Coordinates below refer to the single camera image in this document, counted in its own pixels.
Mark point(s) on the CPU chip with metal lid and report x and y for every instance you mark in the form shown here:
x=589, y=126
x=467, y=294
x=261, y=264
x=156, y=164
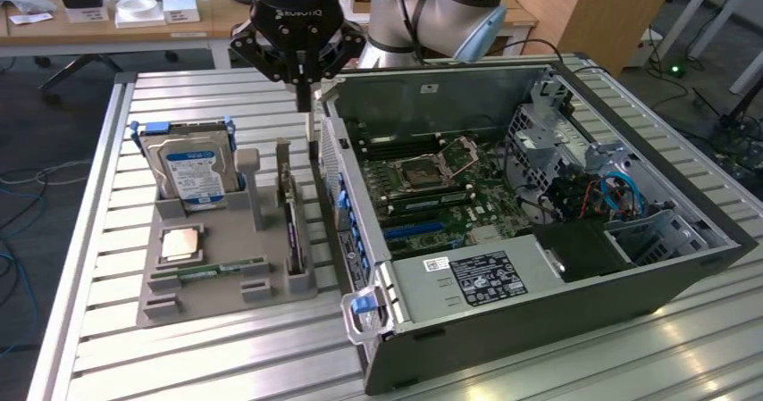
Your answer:
x=181, y=242

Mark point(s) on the graphics card with black shroud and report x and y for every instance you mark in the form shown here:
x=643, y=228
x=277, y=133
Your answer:
x=295, y=236

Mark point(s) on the open black PC case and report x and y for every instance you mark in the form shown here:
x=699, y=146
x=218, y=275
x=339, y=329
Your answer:
x=537, y=338

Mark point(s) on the wooden desk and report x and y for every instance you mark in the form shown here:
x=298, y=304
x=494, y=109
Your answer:
x=90, y=35

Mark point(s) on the installed RAM stick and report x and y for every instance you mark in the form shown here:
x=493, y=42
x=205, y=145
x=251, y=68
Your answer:
x=430, y=201

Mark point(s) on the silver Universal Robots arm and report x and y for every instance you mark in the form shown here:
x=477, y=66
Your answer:
x=394, y=26

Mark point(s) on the stack of white papers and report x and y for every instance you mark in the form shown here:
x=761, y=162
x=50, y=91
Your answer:
x=358, y=10

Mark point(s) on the white paper card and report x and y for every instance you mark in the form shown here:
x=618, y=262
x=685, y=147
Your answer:
x=30, y=18

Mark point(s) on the loose green RAM stick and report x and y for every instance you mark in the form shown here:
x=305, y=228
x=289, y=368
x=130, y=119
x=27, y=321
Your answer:
x=197, y=272

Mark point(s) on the silver metal drive cage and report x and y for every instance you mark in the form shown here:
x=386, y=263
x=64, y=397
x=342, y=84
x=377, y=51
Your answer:
x=537, y=151

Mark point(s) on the device with green light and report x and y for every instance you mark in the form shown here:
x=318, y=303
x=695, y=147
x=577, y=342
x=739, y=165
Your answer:
x=677, y=69

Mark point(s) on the wooden cabinet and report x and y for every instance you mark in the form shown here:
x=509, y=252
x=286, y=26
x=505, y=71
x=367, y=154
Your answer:
x=597, y=26

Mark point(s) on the white bowl on desk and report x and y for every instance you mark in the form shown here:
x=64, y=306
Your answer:
x=122, y=7

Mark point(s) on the flat white box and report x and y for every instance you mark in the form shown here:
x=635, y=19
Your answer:
x=140, y=22

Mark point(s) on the blue expansion slot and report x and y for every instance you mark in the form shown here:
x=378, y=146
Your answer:
x=411, y=230

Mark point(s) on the black rolling desk leg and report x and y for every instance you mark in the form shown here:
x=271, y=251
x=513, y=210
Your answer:
x=68, y=68

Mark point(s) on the green motherboard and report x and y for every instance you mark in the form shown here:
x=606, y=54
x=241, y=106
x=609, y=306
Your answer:
x=477, y=204

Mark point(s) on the hard disk in blue caddy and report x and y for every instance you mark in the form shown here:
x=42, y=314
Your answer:
x=191, y=169

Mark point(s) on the blue case release latch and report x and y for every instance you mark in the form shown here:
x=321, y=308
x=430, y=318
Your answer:
x=362, y=306

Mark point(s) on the silver metal disk bay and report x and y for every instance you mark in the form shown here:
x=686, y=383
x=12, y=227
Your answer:
x=655, y=236

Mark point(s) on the grey power supply unit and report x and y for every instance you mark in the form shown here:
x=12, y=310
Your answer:
x=430, y=294

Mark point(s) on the metal socket cover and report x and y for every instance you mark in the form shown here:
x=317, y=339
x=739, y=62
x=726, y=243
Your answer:
x=462, y=153

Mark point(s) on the CPU socket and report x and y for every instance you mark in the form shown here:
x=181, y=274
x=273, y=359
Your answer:
x=423, y=173

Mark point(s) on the grey plastic parts rack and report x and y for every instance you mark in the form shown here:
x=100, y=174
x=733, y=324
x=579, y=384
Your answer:
x=221, y=294

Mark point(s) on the white table frame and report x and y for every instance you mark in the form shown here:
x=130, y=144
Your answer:
x=719, y=17

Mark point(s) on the white box with black lid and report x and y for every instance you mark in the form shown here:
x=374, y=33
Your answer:
x=83, y=10

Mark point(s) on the small chipset heat sink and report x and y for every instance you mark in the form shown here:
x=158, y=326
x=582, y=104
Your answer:
x=486, y=235

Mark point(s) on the plain white box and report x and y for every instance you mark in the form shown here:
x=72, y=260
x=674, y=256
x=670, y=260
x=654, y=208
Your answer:
x=179, y=10

